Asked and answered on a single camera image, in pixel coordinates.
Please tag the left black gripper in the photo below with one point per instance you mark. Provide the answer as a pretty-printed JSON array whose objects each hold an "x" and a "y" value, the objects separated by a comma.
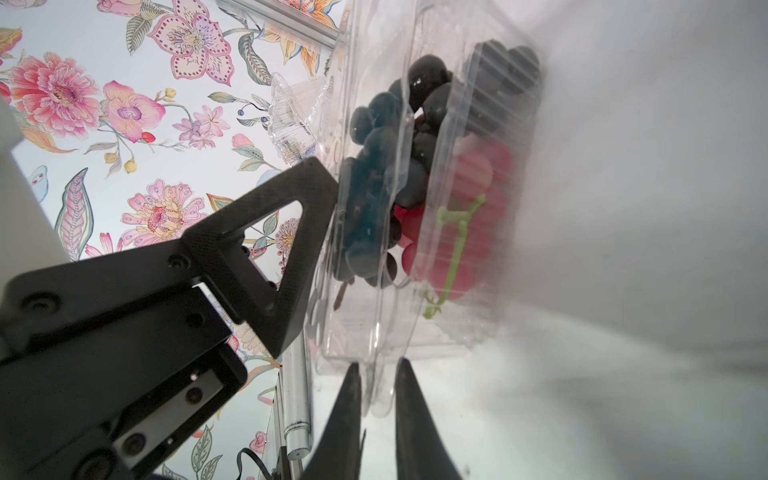
[{"x": 111, "y": 363}]

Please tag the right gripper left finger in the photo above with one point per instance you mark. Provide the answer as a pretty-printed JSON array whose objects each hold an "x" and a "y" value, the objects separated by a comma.
[{"x": 338, "y": 454}]

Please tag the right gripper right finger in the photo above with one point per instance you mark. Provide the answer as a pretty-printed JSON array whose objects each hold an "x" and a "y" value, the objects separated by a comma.
[{"x": 420, "y": 452}]

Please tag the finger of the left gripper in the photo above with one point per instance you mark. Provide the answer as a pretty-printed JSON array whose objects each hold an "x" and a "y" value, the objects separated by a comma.
[{"x": 258, "y": 253}]

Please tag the red grape bunch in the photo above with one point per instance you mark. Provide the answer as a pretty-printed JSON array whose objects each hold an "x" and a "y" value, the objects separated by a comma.
[{"x": 451, "y": 249}]

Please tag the clear clamshell container front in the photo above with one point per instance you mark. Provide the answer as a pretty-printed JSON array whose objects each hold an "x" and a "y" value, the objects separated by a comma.
[{"x": 376, "y": 42}]

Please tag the grey metal cylinder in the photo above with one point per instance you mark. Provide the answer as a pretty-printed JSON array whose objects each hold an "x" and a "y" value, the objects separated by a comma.
[{"x": 296, "y": 419}]

